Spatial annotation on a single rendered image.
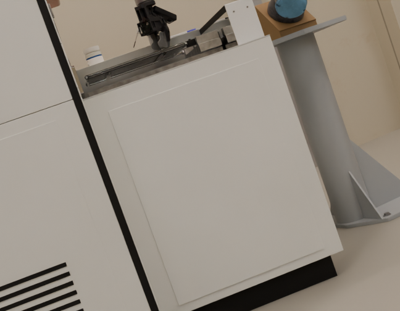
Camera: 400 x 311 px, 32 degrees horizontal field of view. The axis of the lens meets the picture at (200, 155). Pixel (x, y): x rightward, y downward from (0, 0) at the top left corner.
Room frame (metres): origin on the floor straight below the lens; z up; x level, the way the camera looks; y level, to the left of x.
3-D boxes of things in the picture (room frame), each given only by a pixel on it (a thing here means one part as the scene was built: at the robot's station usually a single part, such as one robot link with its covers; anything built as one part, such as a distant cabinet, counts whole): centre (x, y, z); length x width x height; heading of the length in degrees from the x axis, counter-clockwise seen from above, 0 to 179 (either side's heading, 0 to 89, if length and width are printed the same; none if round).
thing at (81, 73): (3.00, 0.07, 0.89); 0.62 x 0.35 x 0.14; 97
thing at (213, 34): (2.50, -0.16, 0.89); 0.08 x 0.03 x 0.03; 97
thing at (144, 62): (2.61, 0.12, 0.90); 0.34 x 0.34 x 0.01; 7
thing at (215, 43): (2.66, -0.14, 0.87); 0.36 x 0.08 x 0.03; 7
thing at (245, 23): (2.59, -0.25, 0.89); 0.55 x 0.09 x 0.14; 7
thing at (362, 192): (2.97, -0.63, 0.41); 0.51 x 0.44 x 0.82; 111
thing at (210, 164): (2.70, 0.03, 0.41); 0.96 x 0.64 x 0.82; 7
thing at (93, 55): (3.07, 0.29, 1.01); 0.07 x 0.07 x 0.10
